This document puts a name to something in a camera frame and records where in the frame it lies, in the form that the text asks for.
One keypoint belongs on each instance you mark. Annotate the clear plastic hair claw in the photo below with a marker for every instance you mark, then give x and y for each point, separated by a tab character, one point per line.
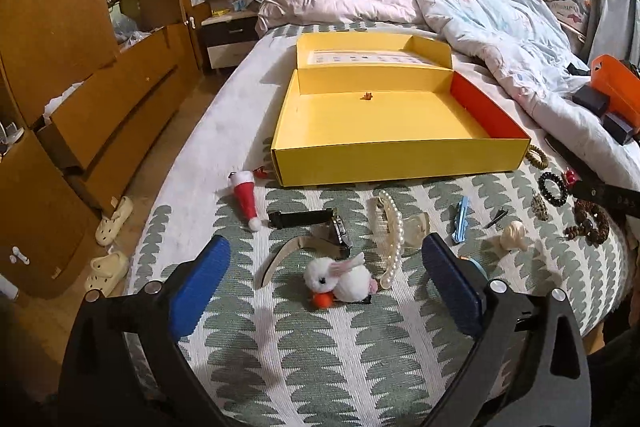
416	228

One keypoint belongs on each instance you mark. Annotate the wrist watch with strap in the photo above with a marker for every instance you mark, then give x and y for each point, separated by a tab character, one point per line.
333	242

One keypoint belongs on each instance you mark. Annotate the light blue bangle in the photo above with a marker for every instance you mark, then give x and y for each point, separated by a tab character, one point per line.
477	265

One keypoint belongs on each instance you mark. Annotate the blue hair clip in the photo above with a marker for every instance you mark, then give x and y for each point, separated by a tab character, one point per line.
458	236

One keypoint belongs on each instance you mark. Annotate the white slipper far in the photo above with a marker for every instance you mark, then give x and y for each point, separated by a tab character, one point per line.
109	227

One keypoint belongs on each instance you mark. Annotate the white slipper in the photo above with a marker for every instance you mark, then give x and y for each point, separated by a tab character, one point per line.
106	272
109	227

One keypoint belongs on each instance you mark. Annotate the black small box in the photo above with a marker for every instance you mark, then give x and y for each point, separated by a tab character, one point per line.
617	126
592	99

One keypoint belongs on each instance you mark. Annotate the red santa hat clip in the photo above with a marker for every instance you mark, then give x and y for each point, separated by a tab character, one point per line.
243	187

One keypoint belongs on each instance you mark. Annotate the small black hair clip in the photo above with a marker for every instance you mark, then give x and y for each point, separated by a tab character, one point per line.
498	216

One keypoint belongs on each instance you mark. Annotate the wooden wardrobe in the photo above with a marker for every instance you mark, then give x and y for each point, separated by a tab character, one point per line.
86	88

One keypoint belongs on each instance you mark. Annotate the white bunny hair clip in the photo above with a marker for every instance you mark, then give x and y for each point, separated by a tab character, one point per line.
340	279

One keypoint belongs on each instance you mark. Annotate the white floral duvet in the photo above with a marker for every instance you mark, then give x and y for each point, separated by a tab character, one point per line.
525	49

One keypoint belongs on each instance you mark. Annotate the bedside table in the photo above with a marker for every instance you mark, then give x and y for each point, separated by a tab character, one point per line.
227	39

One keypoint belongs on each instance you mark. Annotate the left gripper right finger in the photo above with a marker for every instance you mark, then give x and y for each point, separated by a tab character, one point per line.
459	283

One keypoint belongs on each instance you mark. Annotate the yellow cardboard box tray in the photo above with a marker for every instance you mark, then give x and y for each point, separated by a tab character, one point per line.
425	120

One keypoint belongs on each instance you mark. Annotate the white slipper near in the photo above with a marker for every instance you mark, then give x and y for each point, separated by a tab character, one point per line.
106	272

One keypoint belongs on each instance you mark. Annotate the pink blanket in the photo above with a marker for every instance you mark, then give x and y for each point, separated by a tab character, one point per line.
275	13

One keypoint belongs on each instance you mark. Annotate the patterned pillow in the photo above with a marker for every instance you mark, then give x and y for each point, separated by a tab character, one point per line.
573	13

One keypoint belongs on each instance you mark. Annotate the orange box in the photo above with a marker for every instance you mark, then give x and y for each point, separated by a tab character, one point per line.
613	78

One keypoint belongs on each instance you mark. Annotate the cream shell hair claw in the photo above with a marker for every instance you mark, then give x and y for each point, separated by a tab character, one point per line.
513	237

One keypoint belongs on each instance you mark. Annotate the pearl hair clip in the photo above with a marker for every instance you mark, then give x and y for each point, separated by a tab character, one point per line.
390	224

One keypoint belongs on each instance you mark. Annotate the small gold hair clip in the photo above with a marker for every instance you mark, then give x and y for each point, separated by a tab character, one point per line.
539	208

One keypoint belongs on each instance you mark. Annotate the green patterned bed sheet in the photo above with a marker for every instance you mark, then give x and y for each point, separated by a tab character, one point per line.
271	352

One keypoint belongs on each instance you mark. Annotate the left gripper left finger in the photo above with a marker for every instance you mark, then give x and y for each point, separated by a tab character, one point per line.
197	287

